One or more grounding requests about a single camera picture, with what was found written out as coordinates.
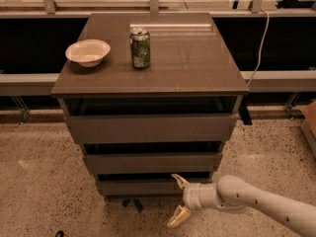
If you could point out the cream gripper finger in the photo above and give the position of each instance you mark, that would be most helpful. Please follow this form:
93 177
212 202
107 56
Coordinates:
181 214
182 183

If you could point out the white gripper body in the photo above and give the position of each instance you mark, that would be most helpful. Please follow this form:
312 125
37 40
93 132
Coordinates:
190 196

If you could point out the grey drawer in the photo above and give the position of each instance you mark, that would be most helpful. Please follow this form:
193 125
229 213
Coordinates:
150 129
151 163
138 188

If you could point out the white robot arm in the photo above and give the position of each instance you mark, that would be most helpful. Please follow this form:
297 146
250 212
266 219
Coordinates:
232 194

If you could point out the grey drawer cabinet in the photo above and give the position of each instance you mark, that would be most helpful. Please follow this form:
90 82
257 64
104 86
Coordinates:
191 72

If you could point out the green soda can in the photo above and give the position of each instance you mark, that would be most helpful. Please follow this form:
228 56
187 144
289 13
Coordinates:
140 47

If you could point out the white paper bowl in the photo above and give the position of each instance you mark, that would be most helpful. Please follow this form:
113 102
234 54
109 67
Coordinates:
88 52

